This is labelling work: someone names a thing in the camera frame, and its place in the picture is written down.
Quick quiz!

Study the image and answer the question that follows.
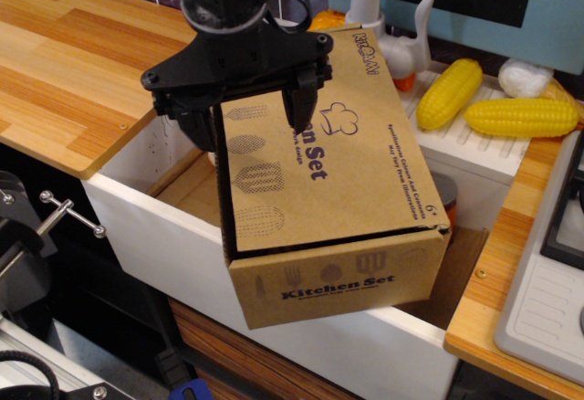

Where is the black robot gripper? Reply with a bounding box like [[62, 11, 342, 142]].
[[141, 5, 334, 153]]

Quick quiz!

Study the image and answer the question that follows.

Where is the brown cardboard kitchen set box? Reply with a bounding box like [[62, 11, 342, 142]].
[[215, 28, 451, 329]]

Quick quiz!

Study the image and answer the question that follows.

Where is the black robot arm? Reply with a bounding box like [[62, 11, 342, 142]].
[[141, 0, 333, 153]]

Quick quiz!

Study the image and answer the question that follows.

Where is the orange toy pepper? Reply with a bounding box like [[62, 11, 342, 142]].
[[308, 9, 346, 31]]

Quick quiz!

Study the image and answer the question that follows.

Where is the white sink basin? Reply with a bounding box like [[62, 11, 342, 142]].
[[81, 16, 533, 400]]

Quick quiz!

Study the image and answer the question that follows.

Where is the orange toy piece by faucet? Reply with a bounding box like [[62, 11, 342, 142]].
[[393, 73, 416, 92]]

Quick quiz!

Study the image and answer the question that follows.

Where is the white toy faucet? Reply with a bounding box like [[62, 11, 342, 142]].
[[349, 0, 435, 82]]

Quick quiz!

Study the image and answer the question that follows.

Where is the yellow toy corn upper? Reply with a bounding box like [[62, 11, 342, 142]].
[[416, 58, 483, 130]]

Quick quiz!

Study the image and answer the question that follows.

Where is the yellow toy corn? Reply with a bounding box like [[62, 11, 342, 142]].
[[464, 99, 579, 138], [416, 58, 483, 130]]

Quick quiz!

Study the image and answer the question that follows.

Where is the orange can with dark lid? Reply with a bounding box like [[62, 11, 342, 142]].
[[432, 172, 458, 246]]

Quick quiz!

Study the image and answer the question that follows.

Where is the yellow toy corn lower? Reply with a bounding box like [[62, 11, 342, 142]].
[[464, 99, 579, 138]]

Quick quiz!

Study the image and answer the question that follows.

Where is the white toy garlic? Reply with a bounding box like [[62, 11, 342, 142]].
[[498, 58, 554, 98]]

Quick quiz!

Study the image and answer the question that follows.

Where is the yellow toy piece behind garlic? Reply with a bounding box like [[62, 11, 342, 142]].
[[539, 78, 584, 126]]

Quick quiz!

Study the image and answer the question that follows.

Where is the grey toy stove top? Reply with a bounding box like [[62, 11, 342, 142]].
[[495, 132, 583, 384]]

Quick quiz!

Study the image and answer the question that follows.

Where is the metal clamp with handle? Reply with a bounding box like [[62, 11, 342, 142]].
[[1, 171, 107, 315]]

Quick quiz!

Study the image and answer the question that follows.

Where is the blue clamp handle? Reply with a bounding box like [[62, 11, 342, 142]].
[[168, 378, 214, 400]]

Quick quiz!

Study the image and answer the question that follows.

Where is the black braided cable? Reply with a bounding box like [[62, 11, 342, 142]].
[[0, 349, 61, 400]]

